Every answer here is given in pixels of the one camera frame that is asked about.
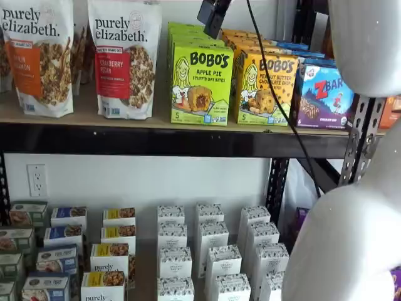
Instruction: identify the dark green top box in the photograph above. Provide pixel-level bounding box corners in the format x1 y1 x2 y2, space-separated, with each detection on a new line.
0 227 37 255
8 201 48 229
0 280 18 301
0 252 25 282

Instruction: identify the yellow top granola box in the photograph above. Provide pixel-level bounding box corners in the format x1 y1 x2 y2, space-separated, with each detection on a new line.
90 243 137 289
102 206 137 227
80 270 127 301
100 224 137 248

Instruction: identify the white organic pantry box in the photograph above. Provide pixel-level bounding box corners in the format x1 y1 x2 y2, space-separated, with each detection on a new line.
259 271 286 301
197 221 230 278
245 221 281 251
157 221 189 251
156 276 195 301
239 205 271 248
252 243 290 283
159 246 193 280
214 273 252 301
157 205 186 226
195 203 225 225
205 244 242 278

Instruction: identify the blue Zbar chocolate chip box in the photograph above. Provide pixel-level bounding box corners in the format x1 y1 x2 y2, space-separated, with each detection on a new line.
283 48 326 60
297 56 338 67
289 61 357 130
275 40 310 51

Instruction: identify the wooden shelf board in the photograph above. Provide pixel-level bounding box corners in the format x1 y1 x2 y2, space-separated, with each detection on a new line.
0 81 386 136

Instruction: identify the white cartons group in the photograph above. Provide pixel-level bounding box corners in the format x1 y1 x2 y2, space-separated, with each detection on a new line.
75 216 292 301

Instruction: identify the white plastic sheet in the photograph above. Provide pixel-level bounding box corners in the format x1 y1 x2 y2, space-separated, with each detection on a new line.
280 158 322 226

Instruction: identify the purely elizabeth granola bag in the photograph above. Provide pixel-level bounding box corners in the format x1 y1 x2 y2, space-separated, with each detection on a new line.
0 29 14 94

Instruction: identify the green Bobo's apple pie box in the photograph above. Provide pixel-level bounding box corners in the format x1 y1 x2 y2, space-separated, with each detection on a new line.
168 36 229 51
170 45 235 127
167 28 222 40
167 21 209 32

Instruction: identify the cranberry pecan granola bag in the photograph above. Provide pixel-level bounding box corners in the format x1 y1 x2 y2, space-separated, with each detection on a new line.
86 0 163 120

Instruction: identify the yellow Bobo's peanut butter box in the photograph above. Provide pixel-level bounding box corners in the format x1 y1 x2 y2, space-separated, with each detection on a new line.
221 28 264 38
234 50 299 127
227 34 276 46
233 42 283 57

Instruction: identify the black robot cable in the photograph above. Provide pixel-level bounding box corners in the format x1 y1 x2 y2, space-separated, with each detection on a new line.
246 0 323 198

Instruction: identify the black metal shelving rack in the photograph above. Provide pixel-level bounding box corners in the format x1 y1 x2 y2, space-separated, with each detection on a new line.
0 0 386 226

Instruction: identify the blue top oatmeal box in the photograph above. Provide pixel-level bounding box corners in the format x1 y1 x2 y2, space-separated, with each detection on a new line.
50 206 88 229
21 271 71 301
36 243 79 277
43 224 85 250

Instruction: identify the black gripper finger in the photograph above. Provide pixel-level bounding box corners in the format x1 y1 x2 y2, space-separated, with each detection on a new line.
203 12 226 40
197 0 221 24

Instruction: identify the white wall outlet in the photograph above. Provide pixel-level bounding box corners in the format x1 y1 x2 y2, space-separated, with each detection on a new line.
26 164 49 198

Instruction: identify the purple snack box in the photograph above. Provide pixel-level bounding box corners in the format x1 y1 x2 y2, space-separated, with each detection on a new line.
389 265 401 301
295 206 311 235

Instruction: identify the pumpkin cinnamon granola bag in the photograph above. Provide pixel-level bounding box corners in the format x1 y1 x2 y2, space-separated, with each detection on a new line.
0 0 75 119
70 24 84 88

